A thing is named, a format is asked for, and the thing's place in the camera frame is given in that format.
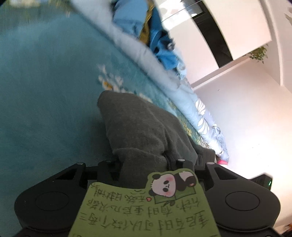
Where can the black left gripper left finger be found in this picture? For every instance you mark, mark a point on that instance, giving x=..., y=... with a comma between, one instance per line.
x=50, y=207

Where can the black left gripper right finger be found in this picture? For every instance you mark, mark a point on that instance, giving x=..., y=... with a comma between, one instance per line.
x=239, y=206

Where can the grey knit garment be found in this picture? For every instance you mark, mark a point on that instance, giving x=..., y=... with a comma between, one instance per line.
x=146, y=138

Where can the blue bundled clothes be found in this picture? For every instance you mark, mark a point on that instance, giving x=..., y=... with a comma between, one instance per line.
x=141, y=19

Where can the green panda sticky note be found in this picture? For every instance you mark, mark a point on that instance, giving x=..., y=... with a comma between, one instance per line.
x=172, y=203

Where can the teal floral bedspread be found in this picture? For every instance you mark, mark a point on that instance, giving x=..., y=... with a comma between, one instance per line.
x=54, y=66

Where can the green potted plant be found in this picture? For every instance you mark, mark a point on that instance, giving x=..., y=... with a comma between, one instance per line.
x=259, y=54

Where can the white black glossy wardrobe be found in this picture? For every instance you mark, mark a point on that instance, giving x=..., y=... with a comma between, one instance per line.
x=212, y=34

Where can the light blue floral quilt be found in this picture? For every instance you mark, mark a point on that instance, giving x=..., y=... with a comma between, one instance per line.
x=178, y=91

